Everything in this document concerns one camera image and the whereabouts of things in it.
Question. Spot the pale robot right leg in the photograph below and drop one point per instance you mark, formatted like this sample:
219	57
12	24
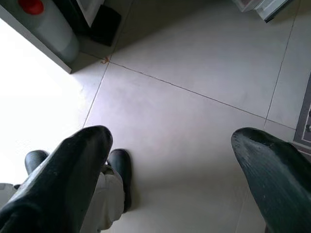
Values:
108	201

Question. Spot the large water jug red cap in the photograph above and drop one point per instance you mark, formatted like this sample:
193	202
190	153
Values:
53	31

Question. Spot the black robot foot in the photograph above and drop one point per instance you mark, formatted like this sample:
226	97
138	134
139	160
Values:
121	174
36	161

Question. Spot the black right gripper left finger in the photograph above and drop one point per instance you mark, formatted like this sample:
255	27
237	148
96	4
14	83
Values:
56	174

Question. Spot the black robot right foot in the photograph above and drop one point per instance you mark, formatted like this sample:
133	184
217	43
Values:
121	174

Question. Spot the grey patterned floor mat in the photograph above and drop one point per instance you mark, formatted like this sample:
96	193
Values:
305	116

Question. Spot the black box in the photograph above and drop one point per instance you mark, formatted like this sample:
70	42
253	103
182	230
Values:
107	25

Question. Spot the white cabinet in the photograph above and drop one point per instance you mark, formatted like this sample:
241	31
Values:
90	11

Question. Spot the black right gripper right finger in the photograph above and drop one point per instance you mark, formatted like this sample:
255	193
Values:
277	174

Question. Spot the black robot left foot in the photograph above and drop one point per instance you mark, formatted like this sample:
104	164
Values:
36	161

